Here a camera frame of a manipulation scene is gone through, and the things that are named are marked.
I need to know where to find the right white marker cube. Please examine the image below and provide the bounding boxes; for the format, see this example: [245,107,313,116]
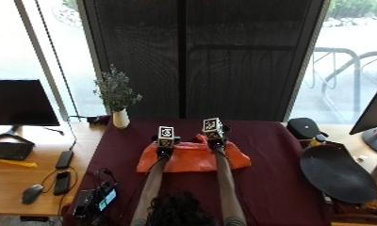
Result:
[201,117,225,140]

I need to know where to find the person's right hand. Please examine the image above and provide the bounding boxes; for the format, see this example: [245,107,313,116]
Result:
[203,123,233,153]

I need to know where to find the black smartphone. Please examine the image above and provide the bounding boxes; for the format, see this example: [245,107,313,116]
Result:
[54,170,72,197]

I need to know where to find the wooden desk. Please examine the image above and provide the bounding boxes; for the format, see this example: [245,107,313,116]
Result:
[0,121,108,218]

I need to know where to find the white marker cube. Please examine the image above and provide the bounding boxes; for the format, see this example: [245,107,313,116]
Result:
[157,125,176,149]
[201,117,225,140]

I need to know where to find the black cable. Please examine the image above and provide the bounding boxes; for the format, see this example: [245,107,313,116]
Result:
[42,116,100,152]

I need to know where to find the dark red tablecloth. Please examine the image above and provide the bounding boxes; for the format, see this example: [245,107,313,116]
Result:
[62,118,333,226]

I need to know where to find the black computer mouse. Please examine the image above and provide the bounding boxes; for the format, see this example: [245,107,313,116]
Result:
[20,184,44,205]

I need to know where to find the black computer monitor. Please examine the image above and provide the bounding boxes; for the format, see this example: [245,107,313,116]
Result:
[0,78,62,146]

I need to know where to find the yellow strip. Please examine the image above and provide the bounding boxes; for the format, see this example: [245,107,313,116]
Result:
[0,158,38,169]

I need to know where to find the black recording device with screen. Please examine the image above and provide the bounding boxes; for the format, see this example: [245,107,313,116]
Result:
[72,181,119,219]

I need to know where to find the orange cloth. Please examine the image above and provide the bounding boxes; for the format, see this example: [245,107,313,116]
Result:
[136,133,253,174]

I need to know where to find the dark mesh window blind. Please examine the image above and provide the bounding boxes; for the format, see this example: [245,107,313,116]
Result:
[78,0,330,121]

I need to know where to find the metal bicycle rack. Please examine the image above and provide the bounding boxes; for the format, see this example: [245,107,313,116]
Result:
[302,46,377,121]

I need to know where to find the black keyboard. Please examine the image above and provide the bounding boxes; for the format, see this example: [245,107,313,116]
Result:
[0,140,35,162]

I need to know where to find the person's left hand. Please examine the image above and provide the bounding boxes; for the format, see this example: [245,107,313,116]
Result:
[151,135,183,160]

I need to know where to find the left white marker cube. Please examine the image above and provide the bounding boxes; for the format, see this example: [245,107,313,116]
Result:
[157,125,176,149]

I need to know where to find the white vase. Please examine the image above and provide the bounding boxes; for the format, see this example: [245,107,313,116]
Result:
[112,107,131,130]

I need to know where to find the bunch of small flowers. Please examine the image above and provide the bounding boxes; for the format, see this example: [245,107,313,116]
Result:
[92,64,144,113]

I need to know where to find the dark monitor with round base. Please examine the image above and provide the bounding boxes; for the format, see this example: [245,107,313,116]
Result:
[348,80,377,154]

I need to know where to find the black chair seat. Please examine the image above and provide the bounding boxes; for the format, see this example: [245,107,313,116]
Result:
[300,141,377,204]

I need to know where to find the person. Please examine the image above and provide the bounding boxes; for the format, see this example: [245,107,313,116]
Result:
[130,123,249,226]

